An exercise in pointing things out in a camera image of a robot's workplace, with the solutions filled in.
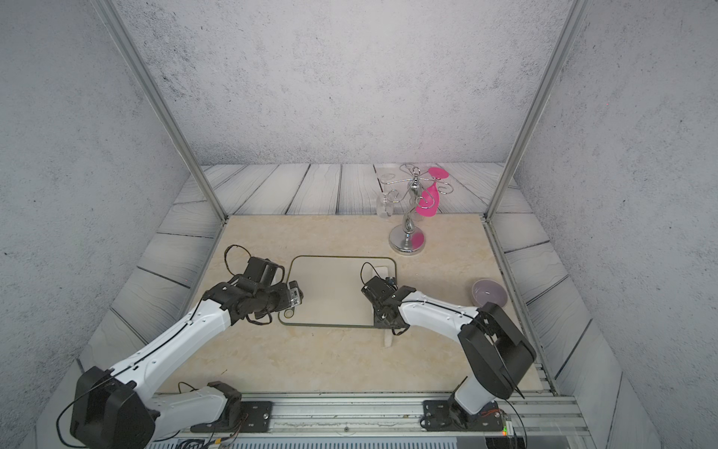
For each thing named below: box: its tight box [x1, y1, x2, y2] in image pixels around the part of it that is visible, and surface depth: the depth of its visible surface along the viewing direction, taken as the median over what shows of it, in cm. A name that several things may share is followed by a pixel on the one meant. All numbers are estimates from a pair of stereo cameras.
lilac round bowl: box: [471, 278, 509, 309], surface depth 95 cm
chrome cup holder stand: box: [379, 163, 455, 256], surface depth 102 cm
